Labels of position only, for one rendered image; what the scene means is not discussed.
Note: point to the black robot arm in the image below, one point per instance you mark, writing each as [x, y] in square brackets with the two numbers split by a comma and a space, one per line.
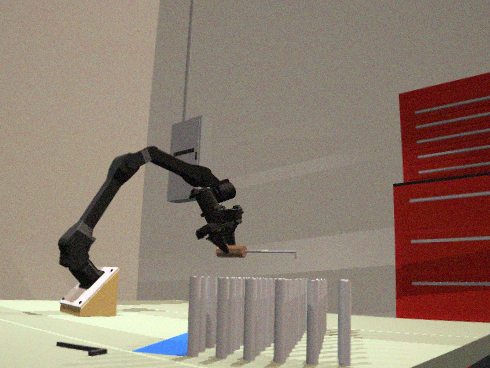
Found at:
[76, 242]

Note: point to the wooden-handled tool with metal shaft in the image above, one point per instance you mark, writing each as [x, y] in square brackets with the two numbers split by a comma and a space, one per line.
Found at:
[241, 252]

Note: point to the dark grey l-shaped hook tool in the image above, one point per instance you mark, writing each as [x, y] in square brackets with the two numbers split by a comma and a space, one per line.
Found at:
[92, 351]

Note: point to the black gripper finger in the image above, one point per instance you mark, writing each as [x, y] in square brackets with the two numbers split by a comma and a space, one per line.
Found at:
[229, 236]
[218, 240]

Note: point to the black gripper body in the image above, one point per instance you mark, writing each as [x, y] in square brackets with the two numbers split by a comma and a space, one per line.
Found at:
[213, 226]

